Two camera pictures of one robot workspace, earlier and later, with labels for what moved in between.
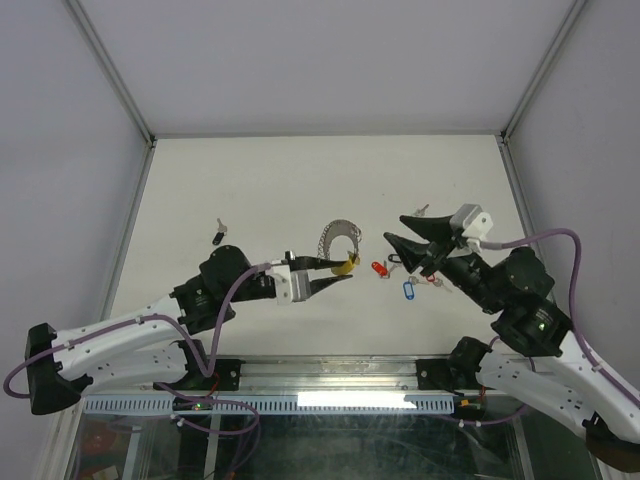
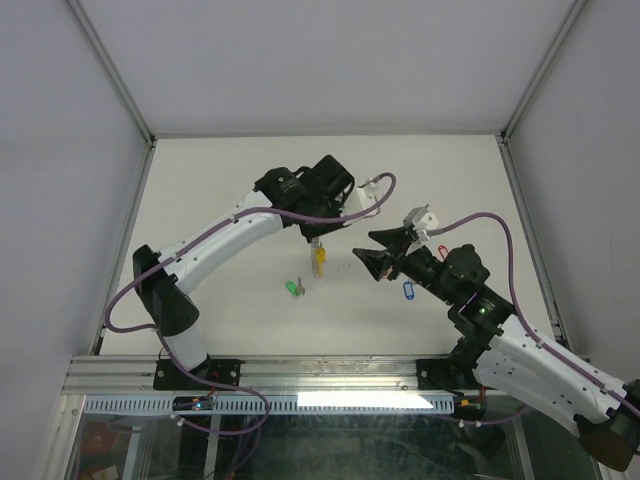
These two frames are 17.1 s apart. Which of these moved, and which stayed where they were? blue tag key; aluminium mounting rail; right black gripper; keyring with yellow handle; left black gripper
Moved: left black gripper; keyring with yellow handle; right black gripper
Stayed: aluminium mounting rail; blue tag key
